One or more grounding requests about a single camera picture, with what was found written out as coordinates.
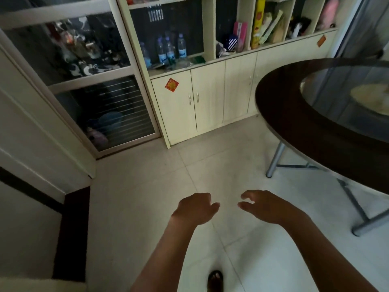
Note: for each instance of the person's right hand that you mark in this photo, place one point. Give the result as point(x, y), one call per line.
point(270, 208)

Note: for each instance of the glass sliding door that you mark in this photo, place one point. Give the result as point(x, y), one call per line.
point(91, 88)

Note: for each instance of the green and white packet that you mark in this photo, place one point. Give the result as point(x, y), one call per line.
point(272, 27)

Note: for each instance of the person's left thumb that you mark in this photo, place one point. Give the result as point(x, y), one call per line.
point(213, 208)

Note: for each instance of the green flat item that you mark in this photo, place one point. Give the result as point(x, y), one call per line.
point(199, 59)

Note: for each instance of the pink box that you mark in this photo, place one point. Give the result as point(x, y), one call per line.
point(240, 36)

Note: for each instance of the blue striped box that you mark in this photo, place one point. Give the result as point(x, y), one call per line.
point(232, 43)

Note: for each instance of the person's right forearm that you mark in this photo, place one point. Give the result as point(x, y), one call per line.
point(325, 255)

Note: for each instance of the round dark wooden table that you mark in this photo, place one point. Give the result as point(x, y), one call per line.
point(291, 118)

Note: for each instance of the round glass turntable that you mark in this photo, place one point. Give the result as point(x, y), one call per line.
point(331, 100)

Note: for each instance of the person's left hand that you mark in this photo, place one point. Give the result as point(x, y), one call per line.
point(191, 211)

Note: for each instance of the orange square sticker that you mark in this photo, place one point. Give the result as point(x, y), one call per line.
point(321, 41)

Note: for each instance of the person's sandalled foot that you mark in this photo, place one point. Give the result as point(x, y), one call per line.
point(215, 281)

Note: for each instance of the cream wooden shelf cabinet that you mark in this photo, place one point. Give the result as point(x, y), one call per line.
point(209, 88)

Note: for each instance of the cream cloth on turntable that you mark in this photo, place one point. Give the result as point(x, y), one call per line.
point(370, 98)

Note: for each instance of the person's right thumb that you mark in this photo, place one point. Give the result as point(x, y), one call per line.
point(246, 206)

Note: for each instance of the pink plush toy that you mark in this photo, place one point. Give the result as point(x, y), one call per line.
point(329, 10)

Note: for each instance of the red square sticker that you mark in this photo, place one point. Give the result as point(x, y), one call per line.
point(171, 85)

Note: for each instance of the pink soft item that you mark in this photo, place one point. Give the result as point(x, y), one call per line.
point(97, 138)

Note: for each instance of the blue label water bottle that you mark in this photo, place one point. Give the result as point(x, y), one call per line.
point(170, 51)
point(146, 57)
point(181, 47)
point(162, 53)

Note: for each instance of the blue plastic basin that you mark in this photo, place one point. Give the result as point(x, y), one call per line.
point(111, 123)

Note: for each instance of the tall yellow box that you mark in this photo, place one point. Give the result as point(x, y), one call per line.
point(258, 24)

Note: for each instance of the grey metal table legs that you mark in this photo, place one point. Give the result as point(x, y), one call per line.
point(352, 197)

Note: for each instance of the person's left forearm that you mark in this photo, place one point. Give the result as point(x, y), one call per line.
point(164, 258)

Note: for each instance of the white door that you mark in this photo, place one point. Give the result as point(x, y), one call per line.
point(36, 133)

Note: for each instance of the black furry item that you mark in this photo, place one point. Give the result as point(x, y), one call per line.
point(299, 27)

